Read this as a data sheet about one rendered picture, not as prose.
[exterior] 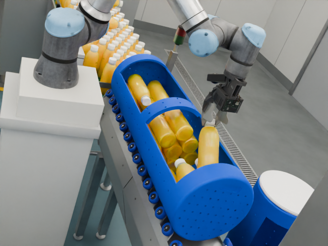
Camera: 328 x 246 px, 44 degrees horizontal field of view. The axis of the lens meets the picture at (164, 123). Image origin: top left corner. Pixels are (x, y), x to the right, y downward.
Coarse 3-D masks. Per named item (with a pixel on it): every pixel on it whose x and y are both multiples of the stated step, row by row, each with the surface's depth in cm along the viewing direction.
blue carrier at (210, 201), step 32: (128, 64) 181; (160, 64) 193; (128, 96) 168; (160, 160) 135; (224, 160) 148; (160, 192) 133; (192, 192) 120; (224, 192) 124; (192, 224) 128; (224, 224) 134
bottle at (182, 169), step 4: (180, 164) 137; (184, 164) 136; (188, 164) 136; (176, 168) 139; (180, 168) 135; (184, 168) 134; (188, 168) 134; (192, 168) 134; (176, 172) 136; (180, 172) 134; (184, 172) 132; (188, 172) 132; (176, 176) 136; (180, 176) 133
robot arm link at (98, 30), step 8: (88, 0) 134; (96, 0) 132; (104, 0) 132; (112, 0) 133; (80, 8) 135; (88, 8) 133; (96, 8) 134; (104, 8) 134; (88, 16) 134; (96, 16) 134; (104, 16) 136; (96, 24) 136; (104, 24) 138; (96, 32) 138; (104, 32) 144; (96, 40) 146
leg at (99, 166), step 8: (96, 160) 216; (96, 168) 215; (96, 176) 218; (88, 184) 225; (96, 184) 222; (88, 192) 224; (96, 192) 225; (88, 200) 226; (88, 208) 230; (80, 216) 234; (88, 216) 234; (80, 224) 235; (80, 232) 239
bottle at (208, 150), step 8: (208, 128) 135; (200, 136) 136; (208, 136) 134; (216, 136) 135; (200, 144) 135; (208, 144) 133; (216, 144) 134; (200, 152) 135; (208, 152) 133; (216, 152) 134; (200, 160) 134; (208, 160) 133; (216, 160) 134
